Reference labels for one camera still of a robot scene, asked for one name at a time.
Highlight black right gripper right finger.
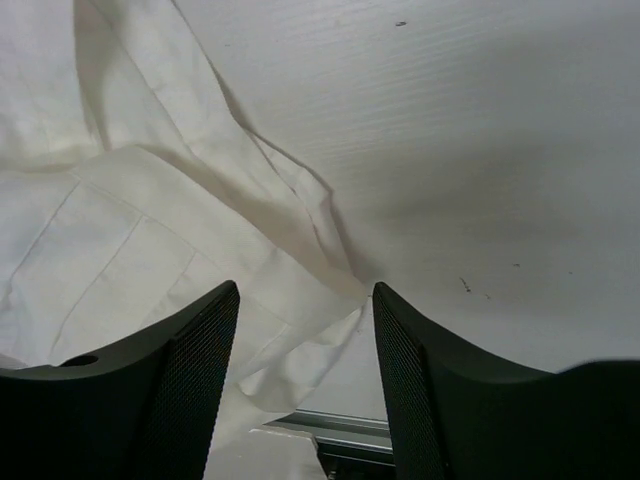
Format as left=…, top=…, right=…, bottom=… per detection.
left=372, top=283, right=639, bottom=479

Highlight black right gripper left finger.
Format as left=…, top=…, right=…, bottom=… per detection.
left=1, top=281, right=239, bottom=479

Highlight white pleated skirt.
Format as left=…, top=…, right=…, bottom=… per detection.
left=0, top=0, right=374, bottom=444

